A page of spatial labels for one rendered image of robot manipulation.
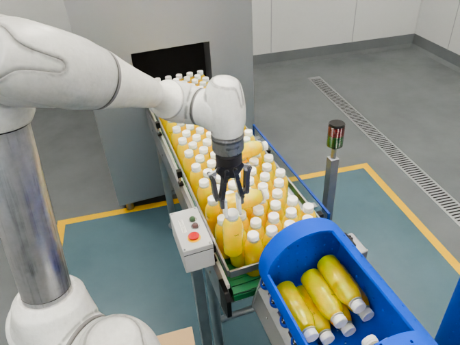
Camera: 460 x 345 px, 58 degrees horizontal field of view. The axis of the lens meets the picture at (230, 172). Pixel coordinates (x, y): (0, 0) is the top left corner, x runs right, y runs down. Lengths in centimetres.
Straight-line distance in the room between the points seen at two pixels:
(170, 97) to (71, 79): 50
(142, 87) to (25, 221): 32
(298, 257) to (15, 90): 96
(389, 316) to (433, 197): 230
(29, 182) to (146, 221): 239
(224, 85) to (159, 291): 185
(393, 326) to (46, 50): 105
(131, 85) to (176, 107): 39
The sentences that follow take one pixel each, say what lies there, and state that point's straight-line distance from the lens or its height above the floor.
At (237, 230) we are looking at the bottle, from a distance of 131.
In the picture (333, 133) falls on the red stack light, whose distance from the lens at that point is 164.
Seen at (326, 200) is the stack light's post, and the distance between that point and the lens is 184.
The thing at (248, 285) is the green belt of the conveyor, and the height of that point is 90.
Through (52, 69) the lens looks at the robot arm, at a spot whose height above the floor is 186.
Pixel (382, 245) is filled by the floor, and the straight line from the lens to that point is 298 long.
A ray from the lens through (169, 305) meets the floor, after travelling 260.
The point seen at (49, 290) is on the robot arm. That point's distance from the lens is 93.
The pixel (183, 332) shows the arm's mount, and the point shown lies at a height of 108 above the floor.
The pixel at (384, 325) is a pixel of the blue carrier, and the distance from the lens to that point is 128.
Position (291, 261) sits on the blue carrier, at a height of 108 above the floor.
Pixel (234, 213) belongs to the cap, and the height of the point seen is 120.
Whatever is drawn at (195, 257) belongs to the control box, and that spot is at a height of 106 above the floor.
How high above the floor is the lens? 205
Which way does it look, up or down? 35 degrees down
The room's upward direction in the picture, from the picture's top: 4 degrees counter-clockwise
